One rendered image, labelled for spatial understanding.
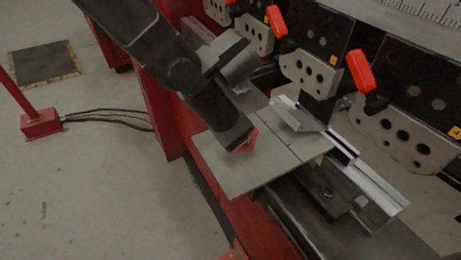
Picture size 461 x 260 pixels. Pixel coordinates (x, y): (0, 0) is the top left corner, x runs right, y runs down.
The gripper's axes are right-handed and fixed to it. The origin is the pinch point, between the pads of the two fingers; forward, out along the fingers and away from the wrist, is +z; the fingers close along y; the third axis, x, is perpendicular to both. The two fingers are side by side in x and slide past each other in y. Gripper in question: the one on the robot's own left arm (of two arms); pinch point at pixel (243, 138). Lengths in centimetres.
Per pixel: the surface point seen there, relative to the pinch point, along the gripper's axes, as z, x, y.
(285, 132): 7.8, -8.3, -0.8
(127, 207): 72, 83, 64
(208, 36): 15, -14, 58
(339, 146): 11.4, -14.9, -9.9
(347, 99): 17.4, -26.7, 0.1
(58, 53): 63, 100, 286
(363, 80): -10.1, -18.8, -12.2
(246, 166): 1.6, 3.0, -4.6
